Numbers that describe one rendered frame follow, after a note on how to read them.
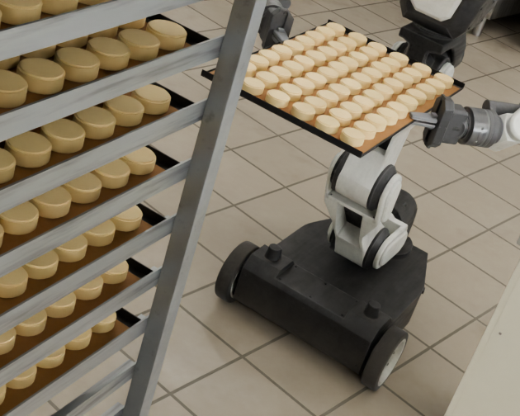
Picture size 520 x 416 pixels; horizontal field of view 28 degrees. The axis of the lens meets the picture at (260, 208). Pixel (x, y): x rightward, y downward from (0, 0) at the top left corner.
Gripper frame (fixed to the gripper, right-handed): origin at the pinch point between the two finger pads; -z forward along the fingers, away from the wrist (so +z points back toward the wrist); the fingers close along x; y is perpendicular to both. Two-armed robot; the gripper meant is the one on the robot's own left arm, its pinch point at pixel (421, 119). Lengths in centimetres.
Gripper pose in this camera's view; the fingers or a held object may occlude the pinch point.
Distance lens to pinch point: 236.7
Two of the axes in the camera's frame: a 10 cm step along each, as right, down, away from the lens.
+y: 2.3, 5.5, -8.0
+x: 2.6, -8.3, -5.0
